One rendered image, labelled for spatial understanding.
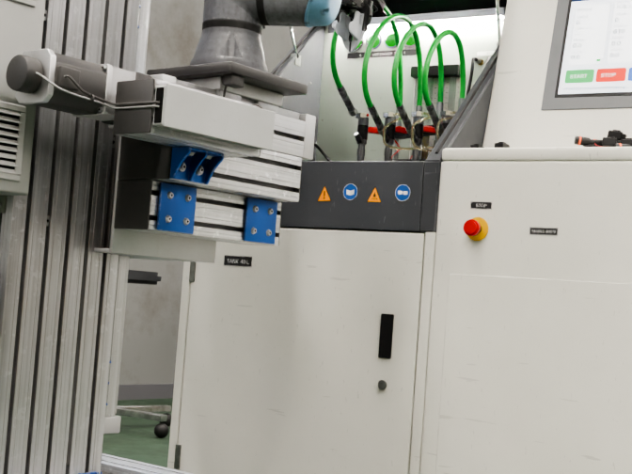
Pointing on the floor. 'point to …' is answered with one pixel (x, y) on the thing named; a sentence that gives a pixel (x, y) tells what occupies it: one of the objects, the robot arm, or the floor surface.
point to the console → (532, 287)
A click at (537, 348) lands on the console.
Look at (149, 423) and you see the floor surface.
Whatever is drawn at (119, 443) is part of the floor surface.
